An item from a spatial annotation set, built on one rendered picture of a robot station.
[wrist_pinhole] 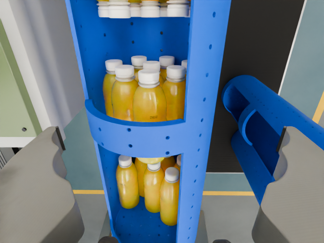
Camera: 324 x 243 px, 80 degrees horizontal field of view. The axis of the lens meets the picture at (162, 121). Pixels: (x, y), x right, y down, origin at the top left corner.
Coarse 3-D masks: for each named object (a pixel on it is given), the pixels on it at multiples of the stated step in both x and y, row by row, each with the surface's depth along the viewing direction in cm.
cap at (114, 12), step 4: (108, 8) 34; (112, 8) 33; (116, 8) 33; (120, 8) 33; (124, 8) 34; (128, 8) 34; (108, 12) 34; (112, 12) 34; (116, 12) 33; (120, 12) 34; (124, 12) 34; (128, 12) 34; (112, 16) 34; (116, 16) 34; (120, 16) 34; (124, 16) 34; (128, 16) 35
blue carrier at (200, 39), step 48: (96, 0) 41; (192, 0) 25; (96, 48) 44; (144, 48) 52; (192, 48) 27; (96, 96) 47; (192, 96) 31; (96, 144) 47; (144, 144) 33; (192, 144) 36; (192, 192) 44; (144, 240) 61; (192, 240) 57
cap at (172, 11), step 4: (168, 8) 34; (172, 8) 33; (176, 8) 33; (180, 8) 33; (184, 8) 33; (188, 8) 34; (168, 12) 34; (172, 12) 34; (176, 12) 33; (180, 12) 33; (184, 12) 34; (188, 12) 34; (168, 16) 35; (172, 16) 34; (176, 16) 34; (180, 16) 34; (184, 16) 34
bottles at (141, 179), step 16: (128, 0) 42; (144, 0) 37; (160, 0) 42; (144, 16) 38; (160, 16) 44; (112, 64) 43; (144, 64) 43; (160, 64) 49; (112, 80) 44; (160, 80) 44; (112, 112) 48; (128, 160) 58; (128, 176) 59; (144, 176) 59; (160, 176) 58; (128, 192) 61; (144, 192) 62; (128, 208) 65
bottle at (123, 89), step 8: (120, 80) 39; (128, 80) 39; (112, 88) 41; (120, 88) 39; (128, 88) 39; (112, 96) 41; (120, 96) 40; (128, 96) 40; (112, 104) 42; (120, 104) 40; (128, 104) 40; (120, 112) 41; (128, 112) 41; (128, 120) 42
